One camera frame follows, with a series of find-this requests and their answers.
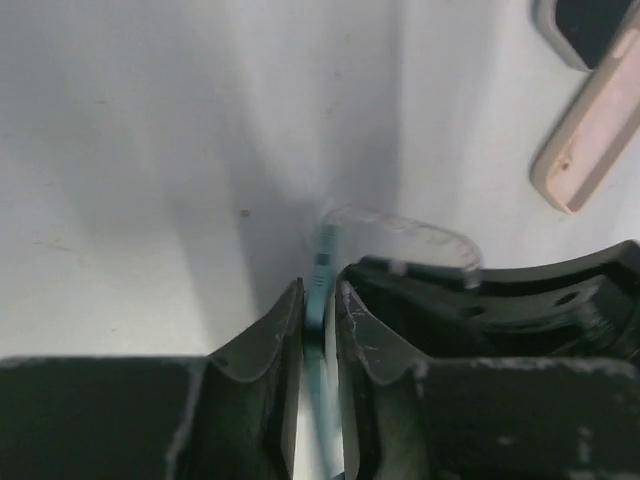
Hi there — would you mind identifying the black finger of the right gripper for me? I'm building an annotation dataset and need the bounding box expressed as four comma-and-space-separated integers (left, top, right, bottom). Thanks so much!
341, 241, 639, 358

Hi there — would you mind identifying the beige silicone phone case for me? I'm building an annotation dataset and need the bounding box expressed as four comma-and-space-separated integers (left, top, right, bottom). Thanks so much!
531, 27, 639, 214

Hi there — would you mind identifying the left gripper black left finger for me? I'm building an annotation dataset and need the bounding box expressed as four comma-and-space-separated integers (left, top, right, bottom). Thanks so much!
1, 280, 304, 479

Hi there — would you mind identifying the black phone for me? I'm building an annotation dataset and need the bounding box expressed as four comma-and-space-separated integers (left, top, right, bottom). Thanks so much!
531, 0, 638, 72

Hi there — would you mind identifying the clear magnetic phone case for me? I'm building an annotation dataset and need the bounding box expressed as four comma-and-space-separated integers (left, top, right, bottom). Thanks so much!
313, 205, 482, 291

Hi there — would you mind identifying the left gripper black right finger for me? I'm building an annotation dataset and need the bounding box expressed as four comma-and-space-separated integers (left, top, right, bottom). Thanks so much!
335, 282, 639, 479

